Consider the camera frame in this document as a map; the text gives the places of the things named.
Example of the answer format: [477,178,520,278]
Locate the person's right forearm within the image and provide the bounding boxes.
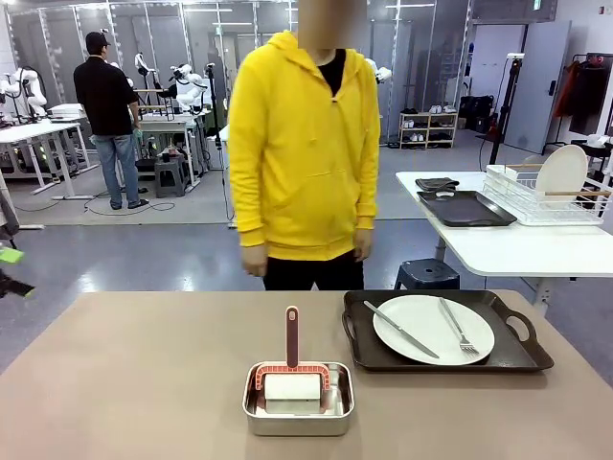
[228,167,270,250]

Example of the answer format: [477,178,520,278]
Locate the person's left forearm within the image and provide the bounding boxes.
[352,157,382,234]

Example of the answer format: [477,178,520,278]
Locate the silver table knife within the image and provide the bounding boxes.
[363,300,441,360]

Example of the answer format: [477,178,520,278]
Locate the silver fork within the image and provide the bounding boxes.
[439,297,480,357]

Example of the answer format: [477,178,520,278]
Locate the white workbench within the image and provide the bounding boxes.
[0,103,100,200]

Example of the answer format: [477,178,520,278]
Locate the dark folded cloth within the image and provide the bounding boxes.
[414,176,461,194]

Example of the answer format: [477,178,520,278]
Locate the black suitcases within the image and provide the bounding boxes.
[459,94,495,133]

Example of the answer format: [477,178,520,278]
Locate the grey plastic stool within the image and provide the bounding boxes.
[153,155,188,199]

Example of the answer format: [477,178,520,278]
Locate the white side table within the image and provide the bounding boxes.
[395,170,613,317]

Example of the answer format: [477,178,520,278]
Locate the large white plate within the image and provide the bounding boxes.
[372,294,496,366]

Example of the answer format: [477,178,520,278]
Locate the dark brown tray with handles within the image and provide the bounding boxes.
[341,289,556,374]

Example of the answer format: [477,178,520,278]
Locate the person's right hand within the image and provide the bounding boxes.
[241,244,267,278]

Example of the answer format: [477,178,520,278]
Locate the black tripod stand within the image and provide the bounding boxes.
[488,53,526,167]

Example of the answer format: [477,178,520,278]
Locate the person in yellow hoodie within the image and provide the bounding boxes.
[227,0,383,292]

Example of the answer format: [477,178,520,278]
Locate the dark blue plastic stool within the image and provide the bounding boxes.
[393,258,461,291]

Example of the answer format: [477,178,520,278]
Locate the black utility cart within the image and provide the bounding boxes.
[568,133,613,170]

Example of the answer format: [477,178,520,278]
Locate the grey hanging cloth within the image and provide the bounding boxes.
[0,184,21,243]

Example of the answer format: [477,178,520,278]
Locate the white dinner plate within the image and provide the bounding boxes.
[534,144,589,196]

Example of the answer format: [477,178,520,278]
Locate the rectangular metal container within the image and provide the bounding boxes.
[241,361,356,437]

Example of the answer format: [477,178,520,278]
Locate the white wire dish rack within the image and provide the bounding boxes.
[481,163,613,227]

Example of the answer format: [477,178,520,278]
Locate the red jacket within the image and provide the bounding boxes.
[555,60,581,119]

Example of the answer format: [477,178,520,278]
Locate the man in black shirt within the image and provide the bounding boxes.
[73,31,152,211]

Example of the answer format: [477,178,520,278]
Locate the white desk with frame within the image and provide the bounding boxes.
[135,110,213,194]

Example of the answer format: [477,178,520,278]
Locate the dark flat serving tray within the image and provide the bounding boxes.
[416,190,518,228]

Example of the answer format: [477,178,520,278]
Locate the wooden shoe rack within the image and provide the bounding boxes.
[398,104,460,150]

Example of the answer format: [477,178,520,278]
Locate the person's left hand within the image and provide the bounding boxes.
[352,229,375,264]

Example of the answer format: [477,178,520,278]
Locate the black hanging coat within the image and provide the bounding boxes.
[569,53,613,136]

